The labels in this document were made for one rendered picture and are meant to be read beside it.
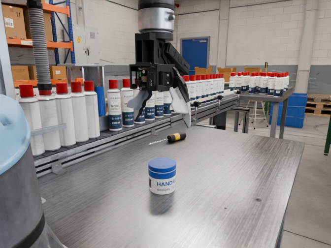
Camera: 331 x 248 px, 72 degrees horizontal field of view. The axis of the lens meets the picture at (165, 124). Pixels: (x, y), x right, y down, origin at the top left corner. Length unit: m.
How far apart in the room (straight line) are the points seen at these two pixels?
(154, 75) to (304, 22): 7.44
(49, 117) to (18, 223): 0.52
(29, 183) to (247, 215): 0.42
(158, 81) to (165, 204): 0.27
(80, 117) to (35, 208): 0.56
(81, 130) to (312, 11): 7.45
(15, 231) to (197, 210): 0.36
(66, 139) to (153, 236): 0.46
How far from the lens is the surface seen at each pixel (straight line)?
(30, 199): 0.28
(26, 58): 5.76
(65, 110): 0.78
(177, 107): 0.48
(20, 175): 0.26
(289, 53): 7.81
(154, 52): 0.48
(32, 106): 0.74
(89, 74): 1.03
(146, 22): 0.49
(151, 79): 0.47
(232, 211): 0.55
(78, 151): 0.80
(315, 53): 7.79
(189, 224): 0.50
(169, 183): 0.57
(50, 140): 0.78
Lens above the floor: 1.13
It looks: 14 degrees down
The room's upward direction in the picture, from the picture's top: straight up
